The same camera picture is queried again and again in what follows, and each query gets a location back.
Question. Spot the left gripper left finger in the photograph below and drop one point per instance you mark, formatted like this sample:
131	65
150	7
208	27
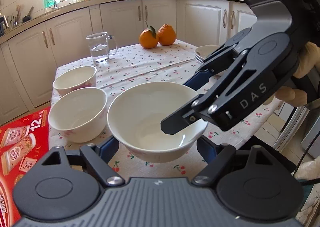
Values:
96	158

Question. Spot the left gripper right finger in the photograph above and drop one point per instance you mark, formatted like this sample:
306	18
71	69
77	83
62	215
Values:
217	158

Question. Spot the pink floral bowl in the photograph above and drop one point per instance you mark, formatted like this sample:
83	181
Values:
80	116
74	79

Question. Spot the white kitchen cabinets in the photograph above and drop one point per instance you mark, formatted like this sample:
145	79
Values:
31	59

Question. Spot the bumpy orange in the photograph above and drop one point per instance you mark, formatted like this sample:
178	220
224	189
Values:
166	35

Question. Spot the right gloved hand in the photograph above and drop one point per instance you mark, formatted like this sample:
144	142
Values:
308	59

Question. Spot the orange with leaf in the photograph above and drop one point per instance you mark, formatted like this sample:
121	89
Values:
149	38

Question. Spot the large white fruit-print plate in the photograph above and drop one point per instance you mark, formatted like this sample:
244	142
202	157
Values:
201	61

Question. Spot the red printed carton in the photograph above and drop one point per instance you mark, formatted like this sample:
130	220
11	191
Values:
23	143

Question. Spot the glass mug with water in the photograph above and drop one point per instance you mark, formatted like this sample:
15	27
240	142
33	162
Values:
101	46

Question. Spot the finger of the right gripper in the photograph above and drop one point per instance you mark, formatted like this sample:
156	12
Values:
186	115
202	76

